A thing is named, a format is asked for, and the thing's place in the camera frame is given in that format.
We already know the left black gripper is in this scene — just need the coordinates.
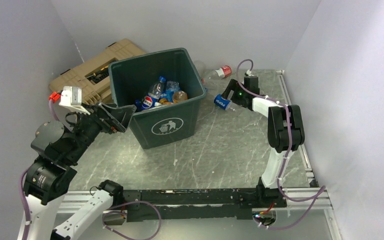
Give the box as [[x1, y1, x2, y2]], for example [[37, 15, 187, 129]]
[[64, 100, 137, 164]]

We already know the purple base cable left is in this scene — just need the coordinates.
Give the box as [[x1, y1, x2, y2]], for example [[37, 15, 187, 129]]
[[101, 200, 163, 240]]

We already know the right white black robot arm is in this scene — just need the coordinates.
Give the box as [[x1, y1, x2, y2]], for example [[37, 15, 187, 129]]
[[214, 75, 305, 208]]

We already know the dark green plastic bin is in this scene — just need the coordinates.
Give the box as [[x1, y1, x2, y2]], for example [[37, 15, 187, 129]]
[[108, 48, 207, 149]]

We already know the aluminium frame rail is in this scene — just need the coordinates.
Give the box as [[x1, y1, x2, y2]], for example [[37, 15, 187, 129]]
[[272, 70, 333, 217]]

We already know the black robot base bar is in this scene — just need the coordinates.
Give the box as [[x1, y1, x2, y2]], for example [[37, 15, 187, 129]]
[[109, 186, 287, 223]]

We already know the tan plastic toolbox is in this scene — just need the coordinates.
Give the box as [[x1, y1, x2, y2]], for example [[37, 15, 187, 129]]
[[48, 38, 146, 110]]

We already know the crushed clear blue label bottle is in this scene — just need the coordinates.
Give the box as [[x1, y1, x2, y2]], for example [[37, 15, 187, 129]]
[[165, 81, 181, 102]]

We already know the clear bottle red label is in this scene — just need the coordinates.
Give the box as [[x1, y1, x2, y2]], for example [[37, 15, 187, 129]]
[[202, 65, 232, 82]]

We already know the amber orange tea bottle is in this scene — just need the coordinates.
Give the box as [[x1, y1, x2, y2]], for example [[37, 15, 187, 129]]
[[158, 98, 173, 105]]

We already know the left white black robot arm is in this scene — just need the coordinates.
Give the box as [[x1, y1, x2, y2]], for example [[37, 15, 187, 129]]
[[18, 103, 136, 240]]

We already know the orange juice bottle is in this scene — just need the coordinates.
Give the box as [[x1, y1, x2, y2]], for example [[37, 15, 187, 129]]
[[172, 90, 188, 103]]

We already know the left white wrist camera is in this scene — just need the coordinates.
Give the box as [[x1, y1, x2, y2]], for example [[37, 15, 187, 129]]
[[58, 86, 91, 115]]

